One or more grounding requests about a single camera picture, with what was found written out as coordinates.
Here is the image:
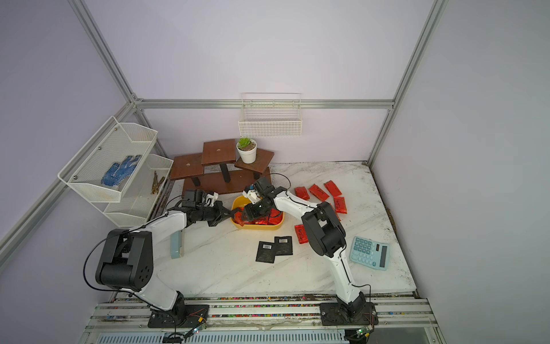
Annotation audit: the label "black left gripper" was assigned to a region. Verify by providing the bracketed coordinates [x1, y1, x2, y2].
[197, 201, 234, 227]

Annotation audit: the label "crinkled red foil tea bag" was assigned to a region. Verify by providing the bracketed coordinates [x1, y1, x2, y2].
[294, 186, 310, 201]

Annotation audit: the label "black red label tea bag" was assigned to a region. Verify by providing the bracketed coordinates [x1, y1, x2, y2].
[274, 236, 293, 256]

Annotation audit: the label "red tea bag gold text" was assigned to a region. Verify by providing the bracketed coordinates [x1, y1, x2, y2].
[294, 224, 309, 245]

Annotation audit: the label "black green label tea bag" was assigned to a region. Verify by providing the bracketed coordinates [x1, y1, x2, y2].
[255, 241, 276, 264]

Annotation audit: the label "large red tea bag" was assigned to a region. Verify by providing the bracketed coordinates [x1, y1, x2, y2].
[308, 183, 329, 202]

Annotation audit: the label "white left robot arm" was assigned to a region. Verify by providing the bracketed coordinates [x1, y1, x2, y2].
[95, 190, 236, 313]

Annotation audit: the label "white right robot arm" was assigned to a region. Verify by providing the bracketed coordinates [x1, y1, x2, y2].
[243, 177, 367, 317]

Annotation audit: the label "red tea bags pile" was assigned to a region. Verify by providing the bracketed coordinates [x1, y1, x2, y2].
[232, 207, 284, 226]

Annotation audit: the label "yellow plastic storage box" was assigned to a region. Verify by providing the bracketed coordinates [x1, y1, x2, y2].
[231, 196, 285, 230]

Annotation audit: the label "brown wooden tiered stand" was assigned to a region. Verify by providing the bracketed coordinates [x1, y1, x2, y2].
[170, 139, 274, 194]

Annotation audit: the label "small potted green plant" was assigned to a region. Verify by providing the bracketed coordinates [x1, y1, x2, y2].
[236, 137, 257, 164]

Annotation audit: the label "brown wooden clothespins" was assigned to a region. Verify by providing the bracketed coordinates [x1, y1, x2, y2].
[151, 171, 166, 194]

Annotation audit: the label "white mesh lower shelf basket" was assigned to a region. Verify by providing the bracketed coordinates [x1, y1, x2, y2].
[103, 154, 173, 228]

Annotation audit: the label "white mesh shelf basket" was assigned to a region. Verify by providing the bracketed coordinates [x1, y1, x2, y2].
[103, 154, 173, 228]
[58, 117, 158, 203]

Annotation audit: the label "blue work glove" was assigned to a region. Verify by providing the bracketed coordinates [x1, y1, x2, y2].
[101, 155, 142, 187]

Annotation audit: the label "light blue calculator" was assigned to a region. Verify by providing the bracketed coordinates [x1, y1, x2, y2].
[349, 236, 390, 271]

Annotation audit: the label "white mesh upper shelf basket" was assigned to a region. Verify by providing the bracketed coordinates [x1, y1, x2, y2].
[58, 117, 158, 203]

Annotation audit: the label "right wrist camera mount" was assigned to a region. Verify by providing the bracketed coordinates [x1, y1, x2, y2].
[242, 185, 262, 204]

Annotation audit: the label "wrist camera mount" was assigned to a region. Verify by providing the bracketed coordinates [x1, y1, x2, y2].
[203, 192, 219, 207]
[242, 185, 262, 204]

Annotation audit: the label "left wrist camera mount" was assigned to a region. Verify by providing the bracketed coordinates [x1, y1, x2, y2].
[203, 192, 219, 207]

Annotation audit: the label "white wire wall basket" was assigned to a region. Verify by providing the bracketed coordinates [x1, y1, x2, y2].
[239, 92, 303, 138]

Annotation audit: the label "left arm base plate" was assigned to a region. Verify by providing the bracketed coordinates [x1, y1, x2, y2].
[148, 305, 210, 329]

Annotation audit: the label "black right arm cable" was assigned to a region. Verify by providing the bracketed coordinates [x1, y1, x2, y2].
[269, 173, 374, 310]

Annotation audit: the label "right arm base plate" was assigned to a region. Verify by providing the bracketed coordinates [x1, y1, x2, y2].
[319, 302, 379, 326]

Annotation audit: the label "aluminium frame profiles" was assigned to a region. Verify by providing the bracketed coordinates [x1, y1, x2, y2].
[1, 1, 448, 271]

